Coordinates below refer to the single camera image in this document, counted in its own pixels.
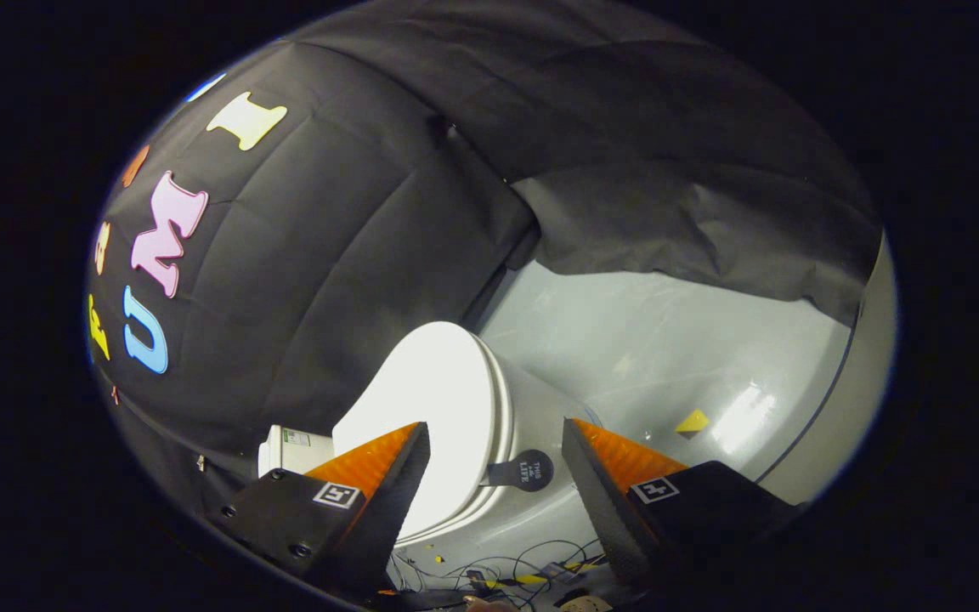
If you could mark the black lid lifter tab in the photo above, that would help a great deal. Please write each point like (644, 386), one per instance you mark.
(530, 470)

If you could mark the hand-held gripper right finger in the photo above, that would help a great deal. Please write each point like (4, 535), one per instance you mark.
(604, 501)

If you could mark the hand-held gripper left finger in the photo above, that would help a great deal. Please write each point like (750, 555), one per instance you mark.
(396, 501)

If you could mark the white toilet bowl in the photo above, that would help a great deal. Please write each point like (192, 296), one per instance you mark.
(540, 416)

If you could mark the white toilet lid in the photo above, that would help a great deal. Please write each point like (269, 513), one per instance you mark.
(438, 382)

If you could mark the black backdrop cloth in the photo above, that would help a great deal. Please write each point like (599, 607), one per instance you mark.
(328, 238)

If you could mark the yellow floor tape piece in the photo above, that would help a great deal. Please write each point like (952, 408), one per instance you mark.
(693, 422)

